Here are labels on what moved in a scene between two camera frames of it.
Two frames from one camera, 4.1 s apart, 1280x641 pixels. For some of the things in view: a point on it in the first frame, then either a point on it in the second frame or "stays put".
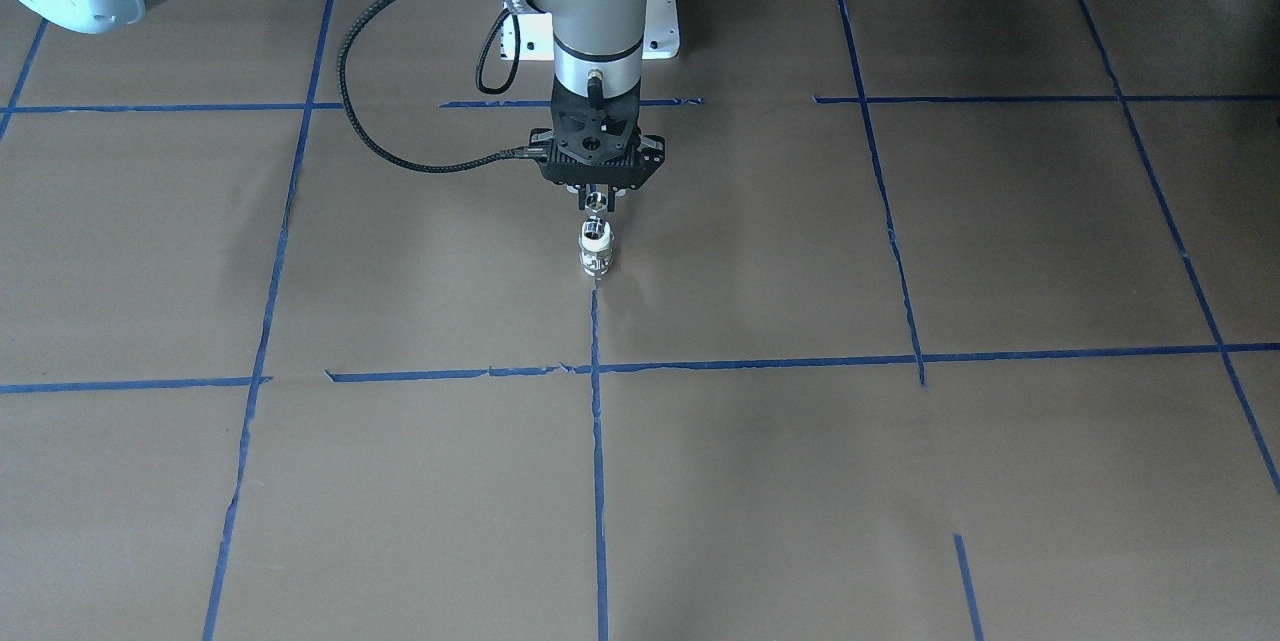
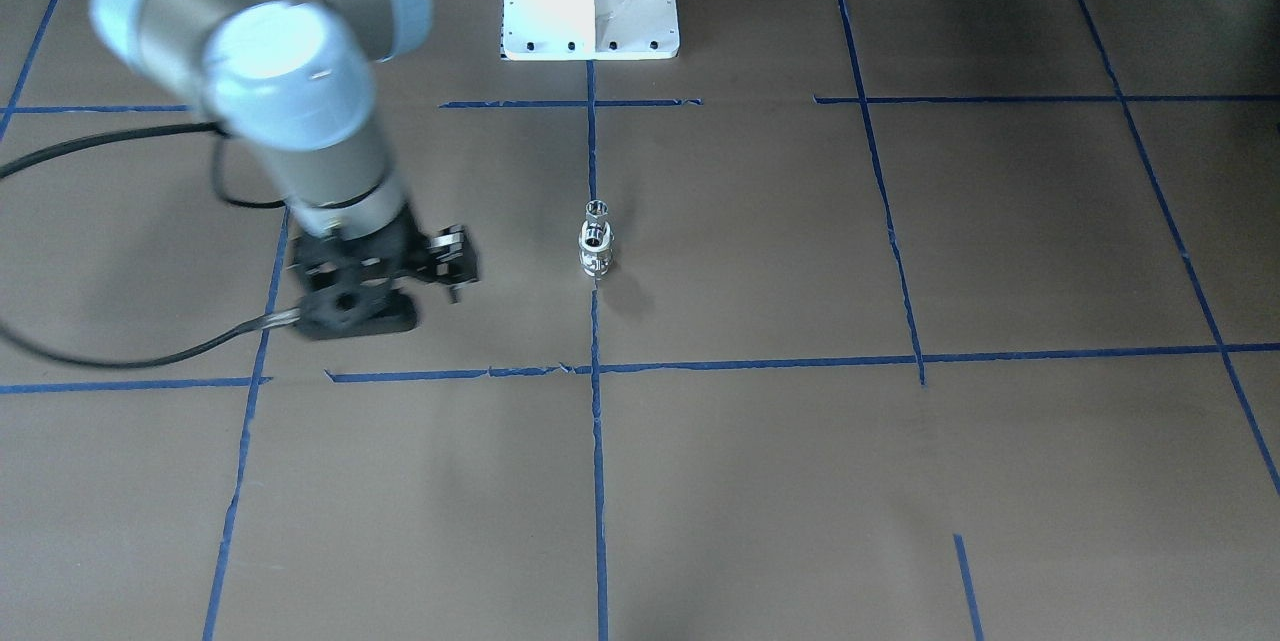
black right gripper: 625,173 → 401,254
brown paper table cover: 953,315 stays put
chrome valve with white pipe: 595,243 stays put
